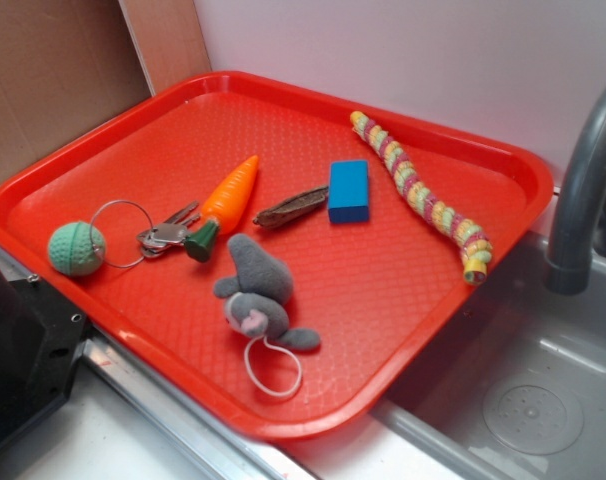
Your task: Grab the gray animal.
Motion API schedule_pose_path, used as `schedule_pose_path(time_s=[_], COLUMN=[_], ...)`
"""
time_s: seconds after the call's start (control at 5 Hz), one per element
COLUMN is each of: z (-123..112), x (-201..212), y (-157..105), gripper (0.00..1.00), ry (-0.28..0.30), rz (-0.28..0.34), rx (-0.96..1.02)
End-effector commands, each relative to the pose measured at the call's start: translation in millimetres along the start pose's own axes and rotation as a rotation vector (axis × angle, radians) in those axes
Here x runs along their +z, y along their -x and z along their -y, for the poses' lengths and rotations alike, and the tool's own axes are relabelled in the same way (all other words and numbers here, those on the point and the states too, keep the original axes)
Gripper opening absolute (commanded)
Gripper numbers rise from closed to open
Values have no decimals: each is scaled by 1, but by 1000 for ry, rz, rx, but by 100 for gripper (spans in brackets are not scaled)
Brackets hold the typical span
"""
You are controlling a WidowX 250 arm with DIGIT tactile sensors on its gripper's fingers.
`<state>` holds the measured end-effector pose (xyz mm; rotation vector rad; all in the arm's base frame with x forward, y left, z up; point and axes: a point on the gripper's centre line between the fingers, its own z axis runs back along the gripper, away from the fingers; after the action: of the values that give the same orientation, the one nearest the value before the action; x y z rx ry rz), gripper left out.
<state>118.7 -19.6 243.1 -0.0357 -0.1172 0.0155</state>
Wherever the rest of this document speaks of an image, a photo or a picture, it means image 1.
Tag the orange plastic carrot toy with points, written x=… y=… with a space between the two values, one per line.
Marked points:
x=223 y=209

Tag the colourful striped snake toy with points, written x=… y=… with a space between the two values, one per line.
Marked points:
x=475 y=248

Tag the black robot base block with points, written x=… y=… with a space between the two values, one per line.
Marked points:
x=41 y=340

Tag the green rubber ball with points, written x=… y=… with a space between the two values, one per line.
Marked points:
x=72 y=249

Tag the silver keys on wire ring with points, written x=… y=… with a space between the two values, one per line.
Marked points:
x=153 y=242

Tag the brown cardboard panel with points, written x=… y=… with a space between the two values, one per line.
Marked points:
x=66 y=67

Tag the gray sink faucet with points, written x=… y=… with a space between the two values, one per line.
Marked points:
x=579 y=225

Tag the brown seed pod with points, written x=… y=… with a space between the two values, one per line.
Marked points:
x=292 y=208

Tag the red plastic tray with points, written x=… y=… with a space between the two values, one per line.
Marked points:
x=376 y=291

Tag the gray plush bunny toy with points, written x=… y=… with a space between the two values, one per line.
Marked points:
x=254 y=306

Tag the blue wooden block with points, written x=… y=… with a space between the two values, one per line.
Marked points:
x=348 y=200

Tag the gray plastic sink basin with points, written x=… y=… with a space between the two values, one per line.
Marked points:
x=514 y=385

